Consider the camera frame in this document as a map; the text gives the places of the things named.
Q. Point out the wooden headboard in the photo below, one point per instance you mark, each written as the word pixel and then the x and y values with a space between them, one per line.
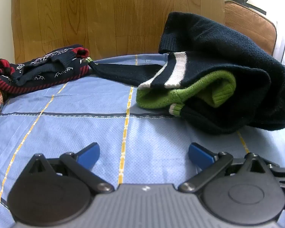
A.
pixel 97 16

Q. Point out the blue checked bedsheet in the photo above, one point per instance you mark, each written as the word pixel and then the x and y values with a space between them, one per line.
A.
pixel 73 128

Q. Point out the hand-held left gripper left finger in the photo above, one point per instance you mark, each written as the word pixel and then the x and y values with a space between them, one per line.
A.
pixel 89 153

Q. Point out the black tape strips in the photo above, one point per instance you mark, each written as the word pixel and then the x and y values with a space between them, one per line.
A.
pixel 256 9

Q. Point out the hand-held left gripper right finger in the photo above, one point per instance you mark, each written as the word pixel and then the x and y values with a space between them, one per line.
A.
pixel 199 154

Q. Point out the navy and green knit sweater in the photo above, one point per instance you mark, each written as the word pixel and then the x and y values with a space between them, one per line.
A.
pixel 216 52

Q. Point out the brown cushion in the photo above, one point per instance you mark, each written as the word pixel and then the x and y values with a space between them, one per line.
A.
pixel 251 23

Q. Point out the navy and red knit sweater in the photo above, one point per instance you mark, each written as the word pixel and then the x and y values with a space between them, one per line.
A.
pixel 49 73

